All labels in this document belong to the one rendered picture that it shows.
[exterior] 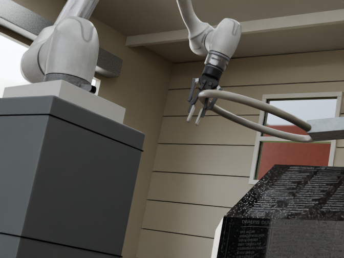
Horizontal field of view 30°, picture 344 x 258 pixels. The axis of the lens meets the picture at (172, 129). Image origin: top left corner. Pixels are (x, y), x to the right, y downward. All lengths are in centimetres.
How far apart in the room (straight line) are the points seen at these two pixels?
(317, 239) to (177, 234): 863
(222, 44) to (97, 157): 85
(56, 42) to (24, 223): 63
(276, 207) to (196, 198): 835
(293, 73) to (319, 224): 818
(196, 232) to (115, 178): 836
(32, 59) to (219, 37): 76
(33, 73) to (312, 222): 105
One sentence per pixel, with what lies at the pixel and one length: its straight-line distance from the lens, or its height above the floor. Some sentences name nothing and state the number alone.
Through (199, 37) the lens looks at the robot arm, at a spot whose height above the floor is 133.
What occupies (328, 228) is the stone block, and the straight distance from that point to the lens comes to 198.
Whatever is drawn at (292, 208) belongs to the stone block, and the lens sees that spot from 209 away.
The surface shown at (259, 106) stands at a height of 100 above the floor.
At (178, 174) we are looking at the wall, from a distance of 1079.
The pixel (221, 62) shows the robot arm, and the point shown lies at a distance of 255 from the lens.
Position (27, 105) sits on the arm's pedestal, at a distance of 190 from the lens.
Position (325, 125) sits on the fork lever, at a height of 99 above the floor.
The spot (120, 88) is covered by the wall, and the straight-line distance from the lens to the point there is 1061.
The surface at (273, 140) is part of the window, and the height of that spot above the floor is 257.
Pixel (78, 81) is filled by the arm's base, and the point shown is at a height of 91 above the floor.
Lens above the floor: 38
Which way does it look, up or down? 12 degrees up
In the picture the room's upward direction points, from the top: 11 degrees clockwise
